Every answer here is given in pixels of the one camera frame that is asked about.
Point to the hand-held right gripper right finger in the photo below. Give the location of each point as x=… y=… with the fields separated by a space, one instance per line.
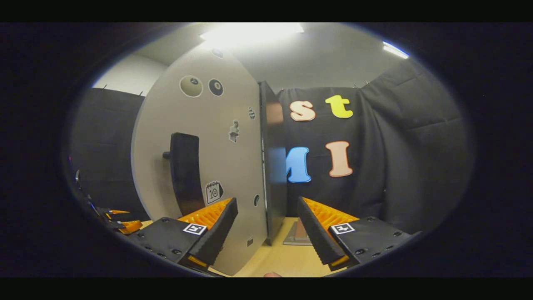
x=316 y=233

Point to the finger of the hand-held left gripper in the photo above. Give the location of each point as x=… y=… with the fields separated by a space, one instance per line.
x=118 y=214
x=129 y=227

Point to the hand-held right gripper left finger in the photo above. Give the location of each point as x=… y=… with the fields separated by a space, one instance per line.
x=214 y=237

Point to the grey cabinet door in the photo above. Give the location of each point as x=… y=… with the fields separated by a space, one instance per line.
x=200 y=116

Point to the brown book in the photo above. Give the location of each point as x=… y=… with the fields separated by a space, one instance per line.
x=300 y=231

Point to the white book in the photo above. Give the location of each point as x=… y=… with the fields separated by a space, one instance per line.
x=293 y=242

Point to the black backdrop cloth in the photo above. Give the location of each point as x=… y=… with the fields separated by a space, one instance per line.
x=395 y=166

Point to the small ceiling light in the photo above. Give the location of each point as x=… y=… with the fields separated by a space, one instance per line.
x=394 y=50

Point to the large ceiling light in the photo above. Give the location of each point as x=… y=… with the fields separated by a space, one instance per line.
x=250 y=33

